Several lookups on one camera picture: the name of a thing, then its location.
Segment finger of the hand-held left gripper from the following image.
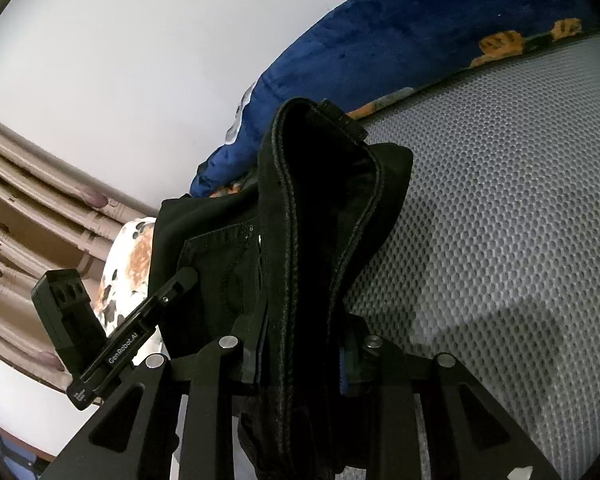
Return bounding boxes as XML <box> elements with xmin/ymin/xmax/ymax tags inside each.
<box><xmin>144</xmin><ymin>267</ymin><xmax>200</xmax><ymax>317</ymax></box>

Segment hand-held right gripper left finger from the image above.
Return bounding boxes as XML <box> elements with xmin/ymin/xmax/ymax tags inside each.
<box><xmin>40</xmin><ymin>305</ymin><xmax>271</xmax><ymax>480</ymax></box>

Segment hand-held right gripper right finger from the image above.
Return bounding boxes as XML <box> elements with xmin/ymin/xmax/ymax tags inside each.
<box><xmin>336</xmin><ymin>312</ymin><xmax>563</xmax><ymax>480</ymax></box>

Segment black pants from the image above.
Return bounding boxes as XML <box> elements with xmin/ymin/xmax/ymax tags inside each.
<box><xmin>147</xmin><ymin>97</ymin><xmax>415</xmax><ymax>480</ymax></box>

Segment white orange-spotted pillow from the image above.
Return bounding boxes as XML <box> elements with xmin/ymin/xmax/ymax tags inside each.
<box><xmin>95</xmin><ymin>216</ymin><xmax>163</xmax><ymax>361</ymax></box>

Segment beige ribbed headboard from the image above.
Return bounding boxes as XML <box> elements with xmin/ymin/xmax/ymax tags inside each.
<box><xmin>0</xmin><ymin>110</ymin><xmax>156</xmax><ymax>396</ymax></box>

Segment grey textured mattress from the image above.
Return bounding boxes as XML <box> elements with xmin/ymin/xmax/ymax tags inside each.
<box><xmin>340</xmin><ymin>30</ymin><xmax>600</xmax><ymax>480</ymax></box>

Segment blue blanket with orange print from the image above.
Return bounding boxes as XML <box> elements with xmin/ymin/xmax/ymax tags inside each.
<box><xmin>189</xmin><ymin>0</ymin><xmax>600</xmax><ymax>198</ymax></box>

